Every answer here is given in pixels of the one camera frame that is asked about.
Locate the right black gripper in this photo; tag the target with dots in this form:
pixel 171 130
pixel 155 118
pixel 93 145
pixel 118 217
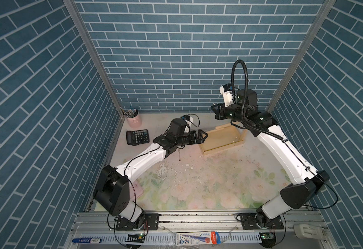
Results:
pixel 219 114

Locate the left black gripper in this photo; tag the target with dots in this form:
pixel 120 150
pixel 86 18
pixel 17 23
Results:
pixel 192 135

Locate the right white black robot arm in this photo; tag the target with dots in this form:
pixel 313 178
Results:
pixel 305 180

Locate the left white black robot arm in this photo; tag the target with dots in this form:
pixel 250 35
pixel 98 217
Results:
pixel 112 190

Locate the wooden jewelry display stand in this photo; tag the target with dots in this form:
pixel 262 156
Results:
pixel 221 138

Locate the pink pen holder cup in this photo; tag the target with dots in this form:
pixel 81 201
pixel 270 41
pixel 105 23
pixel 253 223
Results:
pixel 134 122

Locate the black desk calculator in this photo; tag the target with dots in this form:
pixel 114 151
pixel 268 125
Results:
pixel 138 137

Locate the pens in pink cup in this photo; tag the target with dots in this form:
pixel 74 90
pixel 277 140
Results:
pixel 130 113

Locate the red blue packaged box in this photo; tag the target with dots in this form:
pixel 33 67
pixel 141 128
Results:
pixel 198 238

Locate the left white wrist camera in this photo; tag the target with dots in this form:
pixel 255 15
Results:
pixel 190 119

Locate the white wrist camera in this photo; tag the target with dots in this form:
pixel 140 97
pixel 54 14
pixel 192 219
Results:
pixel 226 92
pixel 190 119

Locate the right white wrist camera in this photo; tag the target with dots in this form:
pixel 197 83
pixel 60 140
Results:
pixel 226 92

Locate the white plastic bracket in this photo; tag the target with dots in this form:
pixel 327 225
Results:
pixel 306 231

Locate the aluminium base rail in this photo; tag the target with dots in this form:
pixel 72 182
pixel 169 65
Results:
pixel 164 225

